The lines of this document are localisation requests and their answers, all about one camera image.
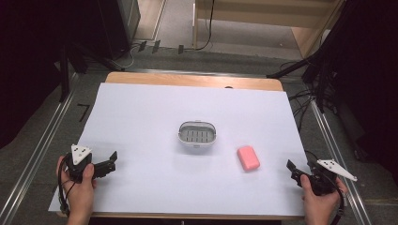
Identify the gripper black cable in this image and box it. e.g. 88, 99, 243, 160
304, 149, 345, 225
57, 155, 72, 218

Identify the dark cabinet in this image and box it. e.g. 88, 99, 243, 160
97, 0, 142, 61

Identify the metal floor rail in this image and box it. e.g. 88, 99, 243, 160
0, 73, 79, 225
309, 96, 374, 225

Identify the person's left hand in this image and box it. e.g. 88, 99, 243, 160
55, 156, 99, 218

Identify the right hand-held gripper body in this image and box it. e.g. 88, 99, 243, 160
307, 158, 359, 197

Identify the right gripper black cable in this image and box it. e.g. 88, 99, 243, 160
304, 149, 345, 225

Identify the black metal stand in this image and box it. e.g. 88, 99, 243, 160
58, 42, 125, 103
266, 0, 345, 114

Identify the wooden table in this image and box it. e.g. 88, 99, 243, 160
55, 71, 307, 221

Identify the white paper sheet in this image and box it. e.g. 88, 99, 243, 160
48, 82, 310, 218

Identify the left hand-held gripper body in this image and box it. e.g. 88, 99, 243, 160
64, 143, 95, 184

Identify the thin black hanging cable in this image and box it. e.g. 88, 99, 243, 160
183, 0, 216, 52

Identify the black curtain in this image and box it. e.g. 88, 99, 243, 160
325, 0, 398, 186
0, 0, 109, 150

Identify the white floor cable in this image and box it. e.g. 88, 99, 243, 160
110, 42, 141, 71

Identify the black floor cable bundle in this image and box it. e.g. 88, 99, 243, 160
279, 60, 315, 134

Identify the white grey soap dish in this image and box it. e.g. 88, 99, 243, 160
177, 119, 218, 148

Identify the person's right hand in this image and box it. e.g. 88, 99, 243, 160
299, 173, 348, 220

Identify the light wooden furniture frame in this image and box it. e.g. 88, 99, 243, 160
191, 0, 346, 60

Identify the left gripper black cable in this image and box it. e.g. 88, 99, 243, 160
57, 155, 72, 218

